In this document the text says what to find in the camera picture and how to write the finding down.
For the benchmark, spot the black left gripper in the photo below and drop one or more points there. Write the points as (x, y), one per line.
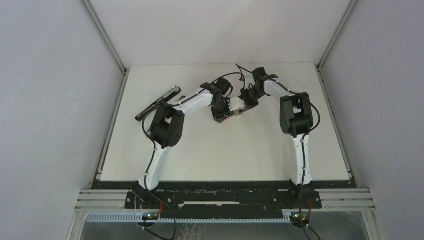
(217, 116)

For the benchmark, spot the aluminium frame rail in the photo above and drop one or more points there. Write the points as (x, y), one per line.
(119, 206)

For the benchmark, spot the red white staple box sleeve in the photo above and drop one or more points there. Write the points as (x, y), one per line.
(226, 116)

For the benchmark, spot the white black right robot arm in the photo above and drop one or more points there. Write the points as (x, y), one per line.
(295, 118)

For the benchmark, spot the black stapler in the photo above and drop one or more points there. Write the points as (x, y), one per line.
(169, 95)

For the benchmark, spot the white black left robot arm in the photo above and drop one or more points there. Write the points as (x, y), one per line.
(167, 126)

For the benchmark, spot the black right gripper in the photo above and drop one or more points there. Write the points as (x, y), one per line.
(248, 102)

